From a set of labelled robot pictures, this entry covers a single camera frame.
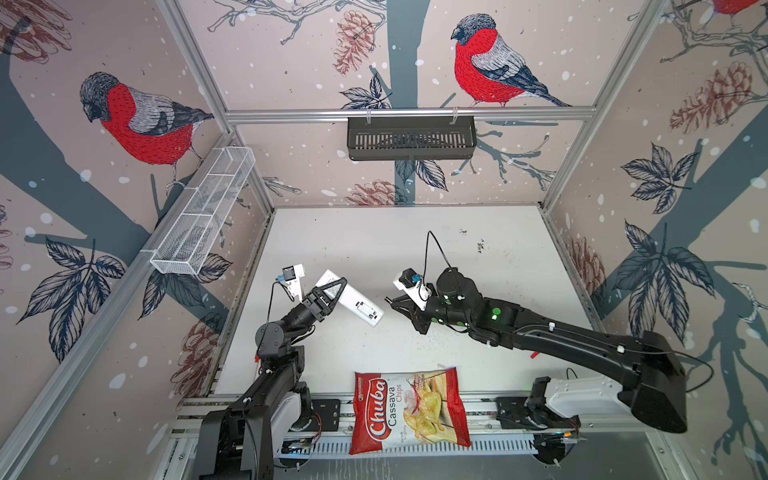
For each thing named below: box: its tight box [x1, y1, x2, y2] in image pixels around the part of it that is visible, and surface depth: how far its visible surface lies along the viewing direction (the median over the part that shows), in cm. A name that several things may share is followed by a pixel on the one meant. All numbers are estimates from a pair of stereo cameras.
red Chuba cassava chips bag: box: [349, 368, 472, 455], surface depth 73 cm
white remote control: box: [316, 269, 385, 327], surface depth 71 cm
